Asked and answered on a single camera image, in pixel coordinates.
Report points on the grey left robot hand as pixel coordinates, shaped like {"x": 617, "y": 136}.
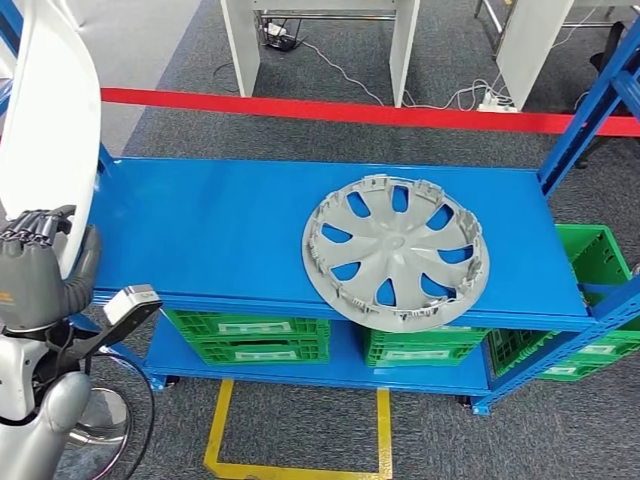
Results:
{"x": 30, "y": 285}

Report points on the white curved plastic part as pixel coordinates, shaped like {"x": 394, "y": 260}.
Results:
{"x": 50, "y": 119}

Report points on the blue metal shelf rack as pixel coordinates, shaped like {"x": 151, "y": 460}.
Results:
{"x": 200, "y": 225}

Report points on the white desk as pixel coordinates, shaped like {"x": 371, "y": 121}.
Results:
{"x": 535, "y": 46}
{"x": 243, "y": 53}

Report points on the long red barrier belt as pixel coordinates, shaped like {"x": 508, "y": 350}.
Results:
{"x": 300, "y": 107}

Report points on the white power strip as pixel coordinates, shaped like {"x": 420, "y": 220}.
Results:
{"x": 497, "y": 106}
{"x": 275, "y": 30}

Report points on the grey plastic wheel hubcap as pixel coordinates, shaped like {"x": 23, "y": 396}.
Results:
{"x": 395, "y": 246}

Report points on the open green plastic crate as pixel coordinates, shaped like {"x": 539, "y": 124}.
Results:
{"x": 595, "y": 258}

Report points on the black office chair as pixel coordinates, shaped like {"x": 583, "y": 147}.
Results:
{"x": 610, "y": 53}

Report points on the chrome stanchion post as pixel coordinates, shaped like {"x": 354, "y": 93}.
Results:
{"x": 107, "y": 411}

